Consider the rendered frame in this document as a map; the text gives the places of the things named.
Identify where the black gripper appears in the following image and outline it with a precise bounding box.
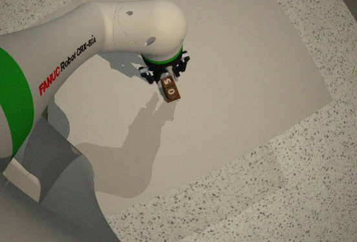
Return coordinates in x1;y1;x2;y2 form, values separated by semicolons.
138;50;190;88

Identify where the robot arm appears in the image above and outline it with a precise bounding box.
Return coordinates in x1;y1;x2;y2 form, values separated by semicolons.
0;0;188;242

